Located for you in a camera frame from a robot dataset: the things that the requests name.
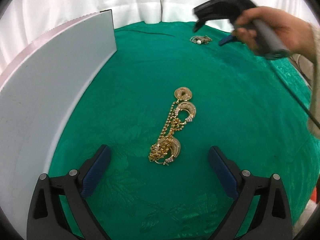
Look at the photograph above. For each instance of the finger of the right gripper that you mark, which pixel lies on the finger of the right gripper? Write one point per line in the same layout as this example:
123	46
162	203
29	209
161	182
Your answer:
198	25
227	39

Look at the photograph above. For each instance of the white cardboard box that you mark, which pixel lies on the white cardboard box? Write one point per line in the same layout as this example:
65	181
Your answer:
39	91

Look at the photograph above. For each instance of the white curtain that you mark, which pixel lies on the white curtain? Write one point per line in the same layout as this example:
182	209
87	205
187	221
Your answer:
26	20

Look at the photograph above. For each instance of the green patterned table cloth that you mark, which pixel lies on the green patterned table cloth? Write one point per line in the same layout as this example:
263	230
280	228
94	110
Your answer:
243	106

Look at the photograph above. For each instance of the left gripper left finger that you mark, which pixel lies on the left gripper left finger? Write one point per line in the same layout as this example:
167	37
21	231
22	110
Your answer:
46	218

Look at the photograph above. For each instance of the cream sweater right forearm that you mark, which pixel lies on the cream sweater right forearm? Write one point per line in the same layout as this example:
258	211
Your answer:
314	104

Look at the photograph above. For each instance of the person's right hand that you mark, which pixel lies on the person's right hand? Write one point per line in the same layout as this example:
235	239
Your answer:
295	34

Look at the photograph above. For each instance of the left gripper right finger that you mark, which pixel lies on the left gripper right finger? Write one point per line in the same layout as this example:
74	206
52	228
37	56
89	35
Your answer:
272	217

